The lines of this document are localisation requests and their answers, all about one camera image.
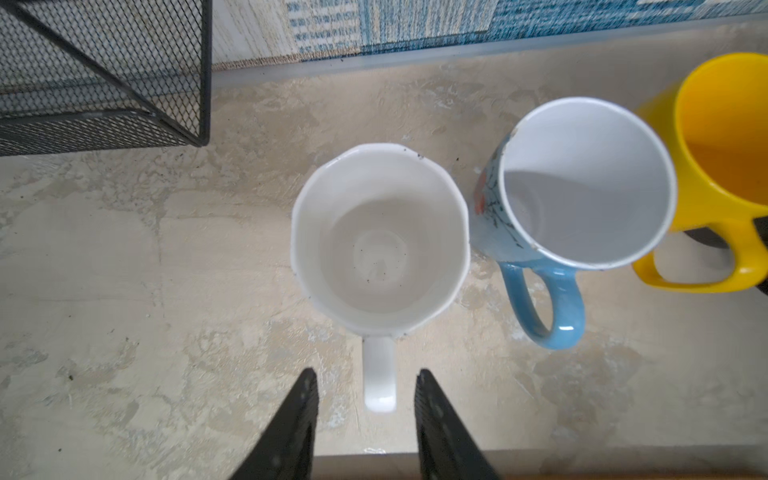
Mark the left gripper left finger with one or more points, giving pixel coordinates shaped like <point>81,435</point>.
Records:
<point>285,449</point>

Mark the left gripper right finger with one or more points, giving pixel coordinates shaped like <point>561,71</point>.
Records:
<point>445,447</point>

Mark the white mug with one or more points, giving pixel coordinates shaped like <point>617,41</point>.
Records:
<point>380,245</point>

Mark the teal blue mug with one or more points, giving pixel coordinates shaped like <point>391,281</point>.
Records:
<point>579,184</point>

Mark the black mug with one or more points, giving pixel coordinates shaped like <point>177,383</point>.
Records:
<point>747,245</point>

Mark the yellow mug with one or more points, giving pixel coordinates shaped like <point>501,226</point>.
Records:
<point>714,126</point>

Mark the brown rectangular tray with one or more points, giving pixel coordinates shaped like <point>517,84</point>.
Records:
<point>639,462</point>

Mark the black wire shelf rack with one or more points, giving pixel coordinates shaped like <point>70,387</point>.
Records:
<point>103,75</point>

